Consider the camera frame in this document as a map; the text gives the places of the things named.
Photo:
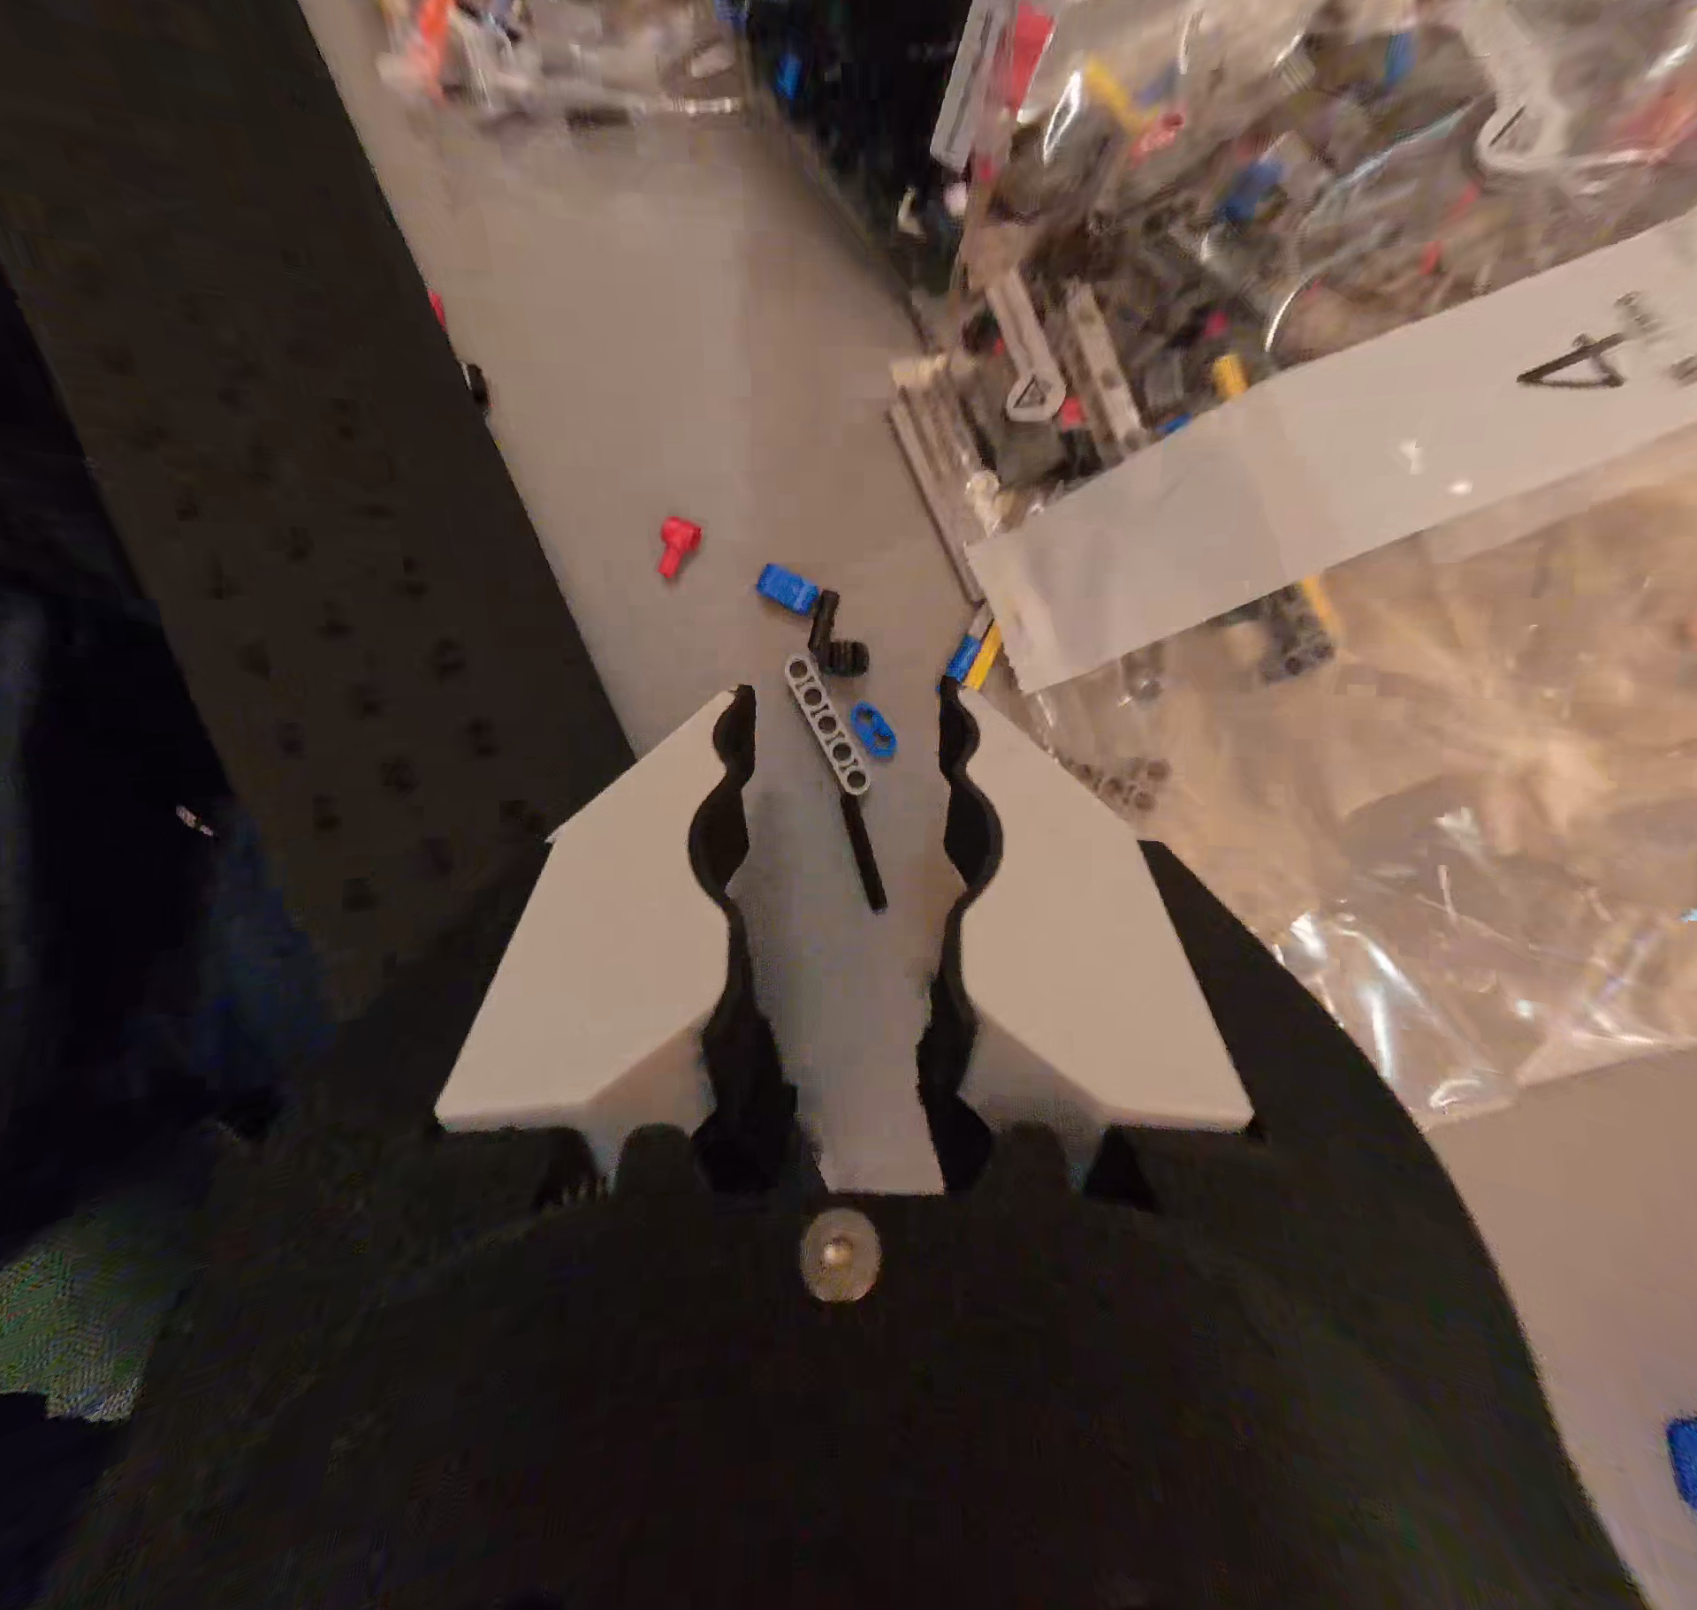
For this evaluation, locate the blue curved lego tile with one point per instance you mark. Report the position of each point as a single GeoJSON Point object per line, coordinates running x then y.
{"type": "Point", "coordinates": [789, 588]}

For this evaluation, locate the clear lego parts bag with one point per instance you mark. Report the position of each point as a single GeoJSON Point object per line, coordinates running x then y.
{"type": "Point", "coordinates": [863, 113]}
{"type": "Point", "coordinates": [1327, 471]}
{"type": "Point", "coordinates": [1460, 842]}

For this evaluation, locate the small opened clear bag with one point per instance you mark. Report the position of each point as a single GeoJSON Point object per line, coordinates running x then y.
{"type": "Point", "coordinates": [558, 20]}

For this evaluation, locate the light grey five-hole beam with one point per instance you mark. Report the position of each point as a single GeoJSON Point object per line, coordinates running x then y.
{"type": "Point", "coordinates": [825, 744]}

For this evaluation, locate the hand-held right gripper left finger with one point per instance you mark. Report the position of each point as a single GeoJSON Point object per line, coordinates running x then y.
{"type": "Point", "coordinates": [598, 975]}

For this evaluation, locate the long black lego axle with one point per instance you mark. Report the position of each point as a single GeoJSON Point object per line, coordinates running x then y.
{"type": "Point", "coordinates": [865, 855]}

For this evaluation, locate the black dimpled mat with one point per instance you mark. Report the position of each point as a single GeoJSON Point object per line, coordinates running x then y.
{"type": "Point", "coordinates": [293, 511]}

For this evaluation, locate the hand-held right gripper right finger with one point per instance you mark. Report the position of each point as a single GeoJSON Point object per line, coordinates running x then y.
{"type": "Point", "coordinates": [1102, 975]}

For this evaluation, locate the yellow lego axle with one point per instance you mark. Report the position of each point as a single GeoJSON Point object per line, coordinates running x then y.
{"type": "Point", "coordinates": [984, 664]}

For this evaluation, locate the red lego connector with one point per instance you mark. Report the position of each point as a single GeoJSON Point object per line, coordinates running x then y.
{"type": "Point", "coordinates": [679, 549]}

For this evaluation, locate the blue plastic bin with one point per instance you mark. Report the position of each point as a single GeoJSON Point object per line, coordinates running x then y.
{"type": "Point", "coordinates": [1685, 1458]}

